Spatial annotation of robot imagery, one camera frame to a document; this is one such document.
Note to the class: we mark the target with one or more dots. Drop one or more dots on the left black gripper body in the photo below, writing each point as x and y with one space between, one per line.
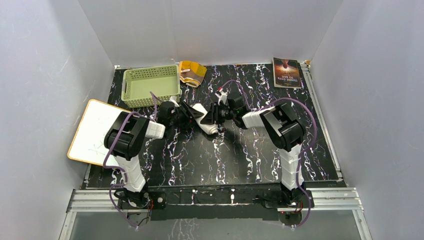
180 118

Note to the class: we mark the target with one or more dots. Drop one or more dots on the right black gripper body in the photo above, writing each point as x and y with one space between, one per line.
222 113

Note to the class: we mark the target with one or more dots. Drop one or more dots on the white towel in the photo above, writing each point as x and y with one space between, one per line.
207 129

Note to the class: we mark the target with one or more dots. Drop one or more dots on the yellow brown cloth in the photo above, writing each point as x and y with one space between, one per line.
191 73

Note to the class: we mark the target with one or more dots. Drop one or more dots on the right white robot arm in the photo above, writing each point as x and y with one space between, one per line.
280 121

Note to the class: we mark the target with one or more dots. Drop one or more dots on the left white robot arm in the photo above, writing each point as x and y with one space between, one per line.
125 138

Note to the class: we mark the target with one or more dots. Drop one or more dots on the green plastic basket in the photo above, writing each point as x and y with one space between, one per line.
139 83

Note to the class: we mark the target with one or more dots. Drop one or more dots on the book with dark cover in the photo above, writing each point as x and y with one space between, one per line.
286 73

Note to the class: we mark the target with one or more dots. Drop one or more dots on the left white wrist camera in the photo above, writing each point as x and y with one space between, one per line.
174 100

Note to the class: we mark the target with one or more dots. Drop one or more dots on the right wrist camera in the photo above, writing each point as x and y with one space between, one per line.
222 96

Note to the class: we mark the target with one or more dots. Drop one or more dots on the whiteboard with yellow frame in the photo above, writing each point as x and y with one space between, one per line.
88 143

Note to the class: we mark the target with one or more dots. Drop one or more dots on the aluminium frame rail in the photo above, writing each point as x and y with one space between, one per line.
318 199

